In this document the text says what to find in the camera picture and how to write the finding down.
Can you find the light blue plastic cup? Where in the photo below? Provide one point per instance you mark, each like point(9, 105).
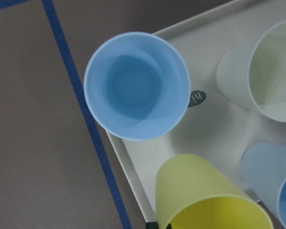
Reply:
point(137, 86)

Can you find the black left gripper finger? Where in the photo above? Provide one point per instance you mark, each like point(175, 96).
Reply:
point(151, 225)

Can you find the pale green plastic cup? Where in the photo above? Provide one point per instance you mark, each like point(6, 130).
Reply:
point(254, 75)

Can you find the yellow plastic cup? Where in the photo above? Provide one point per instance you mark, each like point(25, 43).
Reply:
point(190, 193)

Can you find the cream plastic tray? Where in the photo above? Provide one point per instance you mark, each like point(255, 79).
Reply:
point(214, 127)

